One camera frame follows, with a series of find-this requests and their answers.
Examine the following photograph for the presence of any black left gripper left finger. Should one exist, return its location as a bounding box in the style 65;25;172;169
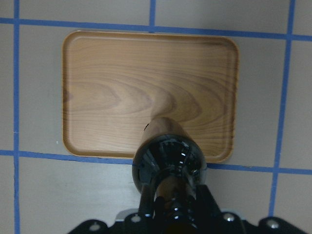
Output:
138;185;156;234

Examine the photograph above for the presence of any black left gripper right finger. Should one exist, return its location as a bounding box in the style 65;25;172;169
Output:
195;185;221;234

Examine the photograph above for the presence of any dark wine bottle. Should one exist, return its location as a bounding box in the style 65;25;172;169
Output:
131;117;208;234

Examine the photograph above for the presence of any wooden tray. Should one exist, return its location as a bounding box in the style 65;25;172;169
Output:
62;31;239;162

